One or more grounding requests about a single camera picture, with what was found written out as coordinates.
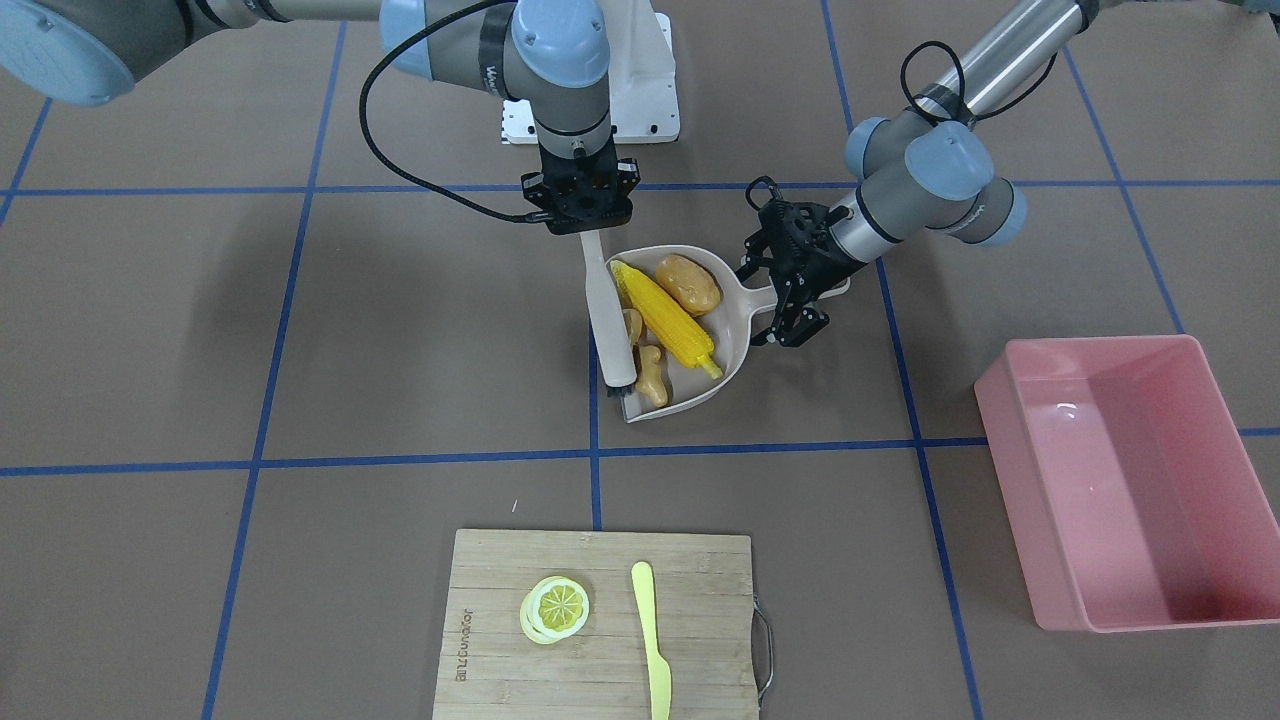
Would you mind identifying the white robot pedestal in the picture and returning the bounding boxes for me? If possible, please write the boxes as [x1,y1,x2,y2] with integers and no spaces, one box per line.
[500,0,682,146]

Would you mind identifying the tan toy ginger root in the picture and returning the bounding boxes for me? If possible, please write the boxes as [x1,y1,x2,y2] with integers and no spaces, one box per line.
[622,307,669,407]

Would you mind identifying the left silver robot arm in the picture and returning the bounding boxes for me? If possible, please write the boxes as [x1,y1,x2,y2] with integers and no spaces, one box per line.
[736,1,1103,347]

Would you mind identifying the beige hand brush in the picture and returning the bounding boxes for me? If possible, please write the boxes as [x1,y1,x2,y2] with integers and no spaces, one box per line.
[579,231,637,397]

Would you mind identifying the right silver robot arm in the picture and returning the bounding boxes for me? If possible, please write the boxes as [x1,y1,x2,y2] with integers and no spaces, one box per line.
[1,1,639,234]

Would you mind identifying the yellow lemon slices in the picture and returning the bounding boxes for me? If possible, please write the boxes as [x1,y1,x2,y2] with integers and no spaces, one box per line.
[518,577,591,644]

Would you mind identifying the pink plastic bin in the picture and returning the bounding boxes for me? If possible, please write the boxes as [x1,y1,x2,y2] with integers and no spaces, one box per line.
[974,334,1279,633]

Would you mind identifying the yellow toy corn cob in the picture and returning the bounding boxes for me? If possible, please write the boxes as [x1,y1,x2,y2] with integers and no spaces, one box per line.
[607,260,724,380]

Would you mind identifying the wooden cutting board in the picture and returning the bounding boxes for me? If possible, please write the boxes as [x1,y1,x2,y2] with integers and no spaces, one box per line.
[431,529,760,719]

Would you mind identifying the brown toy potato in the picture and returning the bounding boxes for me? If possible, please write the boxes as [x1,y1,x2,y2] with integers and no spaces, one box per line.
[654,254,722,316]

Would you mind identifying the yellow plastic knife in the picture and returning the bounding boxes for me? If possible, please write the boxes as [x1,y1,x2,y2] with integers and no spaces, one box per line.
[630,561,673,719]

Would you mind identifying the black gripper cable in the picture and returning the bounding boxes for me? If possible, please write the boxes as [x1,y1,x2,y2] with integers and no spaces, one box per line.
[360,0,547,225]

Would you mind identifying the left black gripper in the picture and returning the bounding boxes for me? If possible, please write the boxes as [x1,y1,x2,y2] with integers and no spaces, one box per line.
[735,178,863,348]

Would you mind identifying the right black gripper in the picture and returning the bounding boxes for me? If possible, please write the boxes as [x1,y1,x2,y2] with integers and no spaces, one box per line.
[520,140,640,236]

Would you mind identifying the beige plastic dustpan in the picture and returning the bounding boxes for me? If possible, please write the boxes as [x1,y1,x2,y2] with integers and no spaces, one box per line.
[604,245,851,424]

